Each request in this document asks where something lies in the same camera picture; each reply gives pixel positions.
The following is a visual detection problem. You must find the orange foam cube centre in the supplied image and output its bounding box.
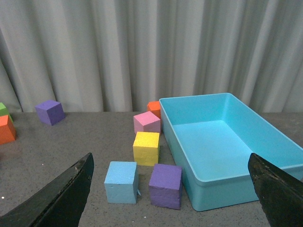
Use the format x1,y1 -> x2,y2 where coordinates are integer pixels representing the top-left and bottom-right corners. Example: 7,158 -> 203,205
0,115 -> 16,145

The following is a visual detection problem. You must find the purple foam cube far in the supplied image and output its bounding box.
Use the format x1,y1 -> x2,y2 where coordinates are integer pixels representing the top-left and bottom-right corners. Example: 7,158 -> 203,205
35,100 -> 65,125

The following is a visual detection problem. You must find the white pleated curtain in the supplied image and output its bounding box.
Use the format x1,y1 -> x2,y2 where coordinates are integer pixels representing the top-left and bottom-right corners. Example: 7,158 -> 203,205
0,0 -> 303,113

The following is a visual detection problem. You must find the yellow foam cube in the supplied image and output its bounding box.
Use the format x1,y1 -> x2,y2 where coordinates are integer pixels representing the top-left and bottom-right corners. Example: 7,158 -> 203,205
133,131 -> 160,166

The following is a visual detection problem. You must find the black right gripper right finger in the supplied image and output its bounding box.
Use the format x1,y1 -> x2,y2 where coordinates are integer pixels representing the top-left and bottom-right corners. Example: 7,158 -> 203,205
248,153 -> 303,227

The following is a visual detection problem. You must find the purple foam cube near bin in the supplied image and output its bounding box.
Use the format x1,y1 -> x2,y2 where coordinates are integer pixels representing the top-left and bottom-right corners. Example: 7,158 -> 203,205
149,164 -> 182,210

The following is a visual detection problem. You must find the light blue foam cube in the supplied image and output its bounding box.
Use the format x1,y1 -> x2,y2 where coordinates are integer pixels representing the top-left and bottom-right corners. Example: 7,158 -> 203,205
104,161 -> 139,204

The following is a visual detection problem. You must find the light blue plastic bin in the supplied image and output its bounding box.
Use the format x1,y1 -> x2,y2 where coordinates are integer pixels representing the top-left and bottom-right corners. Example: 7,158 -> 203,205
160,93 -> 303,211

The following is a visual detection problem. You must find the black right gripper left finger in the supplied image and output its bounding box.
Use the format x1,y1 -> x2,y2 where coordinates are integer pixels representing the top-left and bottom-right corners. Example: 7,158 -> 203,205
0,153 -> 94,227

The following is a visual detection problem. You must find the orange foam cube behind pink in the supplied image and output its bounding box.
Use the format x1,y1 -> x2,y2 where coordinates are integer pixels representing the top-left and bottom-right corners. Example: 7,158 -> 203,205
147,101 -> 161,119

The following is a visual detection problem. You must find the green foam cube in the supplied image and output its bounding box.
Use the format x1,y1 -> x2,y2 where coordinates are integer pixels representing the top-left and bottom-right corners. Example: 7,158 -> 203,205
0,102 -> 13,122

